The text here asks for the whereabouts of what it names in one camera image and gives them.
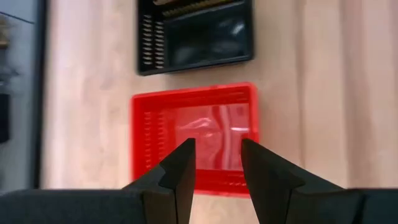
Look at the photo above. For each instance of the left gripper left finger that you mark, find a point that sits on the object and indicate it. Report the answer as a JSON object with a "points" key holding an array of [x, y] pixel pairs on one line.
{"points": [[161, 199]]}

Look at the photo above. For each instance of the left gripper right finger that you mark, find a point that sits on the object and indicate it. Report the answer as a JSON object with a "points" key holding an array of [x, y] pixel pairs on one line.
{"points": [[286, 202]]}

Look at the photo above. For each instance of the red plastic basket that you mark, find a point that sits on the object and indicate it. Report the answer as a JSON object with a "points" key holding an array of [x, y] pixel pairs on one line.
{"points": [[214, 124]]}

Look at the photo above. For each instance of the black plastic basket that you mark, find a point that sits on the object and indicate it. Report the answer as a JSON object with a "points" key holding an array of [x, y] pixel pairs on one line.
{"points": [[205, 40]]}

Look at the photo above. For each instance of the black aluminium table frame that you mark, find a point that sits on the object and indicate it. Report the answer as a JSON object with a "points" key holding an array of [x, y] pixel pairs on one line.
{"points": [[38, 93]]}

